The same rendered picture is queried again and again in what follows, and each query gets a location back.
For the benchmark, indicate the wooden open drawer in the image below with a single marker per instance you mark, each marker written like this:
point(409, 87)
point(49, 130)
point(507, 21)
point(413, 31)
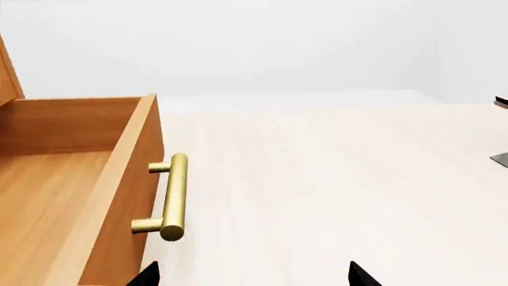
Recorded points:
point(67, 184)

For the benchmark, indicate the dark grey flat object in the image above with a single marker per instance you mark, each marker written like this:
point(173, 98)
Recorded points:
point(501, 159)

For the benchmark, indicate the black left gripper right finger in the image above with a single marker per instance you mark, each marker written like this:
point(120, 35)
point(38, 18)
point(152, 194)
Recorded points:
point(359, 277)

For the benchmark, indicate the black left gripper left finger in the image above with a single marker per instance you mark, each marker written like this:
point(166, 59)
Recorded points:
point(148, 276)

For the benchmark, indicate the dark object with grey edge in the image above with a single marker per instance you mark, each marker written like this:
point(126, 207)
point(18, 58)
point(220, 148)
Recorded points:
point(502, 101)

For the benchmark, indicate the wooden cabinet body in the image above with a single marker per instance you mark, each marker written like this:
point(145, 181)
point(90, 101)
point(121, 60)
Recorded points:
point(8, 77)

